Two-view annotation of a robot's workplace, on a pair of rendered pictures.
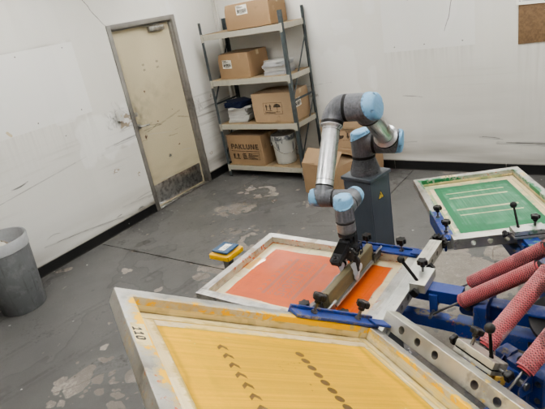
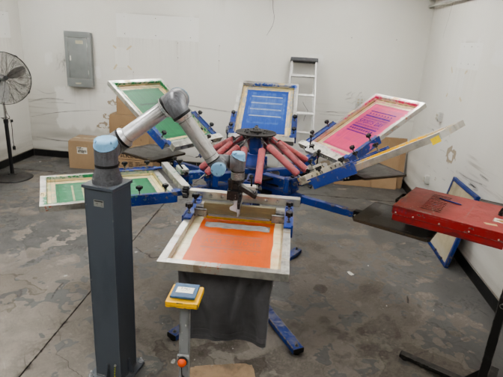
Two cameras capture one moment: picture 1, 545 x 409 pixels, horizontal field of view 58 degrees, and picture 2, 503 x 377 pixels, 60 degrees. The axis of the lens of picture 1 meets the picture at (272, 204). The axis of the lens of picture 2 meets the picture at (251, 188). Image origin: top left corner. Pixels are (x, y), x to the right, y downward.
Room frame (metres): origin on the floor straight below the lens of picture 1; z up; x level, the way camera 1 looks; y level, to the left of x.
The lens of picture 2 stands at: (2.93, 1.67, 1.93)
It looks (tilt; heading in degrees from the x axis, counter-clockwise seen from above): 19 degrees down; 237
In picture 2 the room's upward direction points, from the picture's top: 4 degrees clockwise
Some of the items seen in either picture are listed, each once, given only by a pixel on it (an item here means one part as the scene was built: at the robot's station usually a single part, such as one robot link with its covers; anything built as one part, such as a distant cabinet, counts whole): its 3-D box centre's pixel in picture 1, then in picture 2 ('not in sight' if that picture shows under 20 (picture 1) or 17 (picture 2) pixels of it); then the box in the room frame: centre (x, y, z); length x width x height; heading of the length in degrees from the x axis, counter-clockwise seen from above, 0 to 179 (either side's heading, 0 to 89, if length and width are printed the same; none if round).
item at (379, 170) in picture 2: not in sight; (327, 177); (0.55, -0.83, 0.91); 1.34 x 0.40 x 0.08; 172
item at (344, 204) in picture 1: (344, 208); (237, 161); (1.75, -0.27, 1.31); 0.09 x 0.08 x 0.11; 149
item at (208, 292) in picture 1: (307, 277); (233, 234); (1.86, -0.09, 0.97); 0.79 x 0.58 x 0.04; 52
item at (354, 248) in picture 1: (349, 244); (235, 189); (1.75, -0.27, 1.15); 0.09 x 0.08 x 0.12; 142
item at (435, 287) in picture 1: (438, 292); not in sight; (1.51, -0.54, 1.02); 0.17 x 0.06 x 0.05; 52
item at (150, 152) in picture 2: not in sight; (188, 165); (1.46, -1.55, 0.91); 1.34 x 0.40 x 0.08; 112
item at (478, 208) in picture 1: (497, 198); (129, 173); (2.11, -1.05, 1.05); 1.08 x 0.61 x 0.23; 172
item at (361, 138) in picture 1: (363, 141); (106, 149); (2.39, -0.51, 1.37); 0.13 x 0.12 x 0.14; 59
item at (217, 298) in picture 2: not in sight; (223, 304); (2.04, 0.14, 0.74); 0.45 x 0.03 x 0.43; 142
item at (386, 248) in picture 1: (384, 253); (191, 212); (1.93, -0.45, 0.98); 0.30 x 0.05 x 0.07; 52
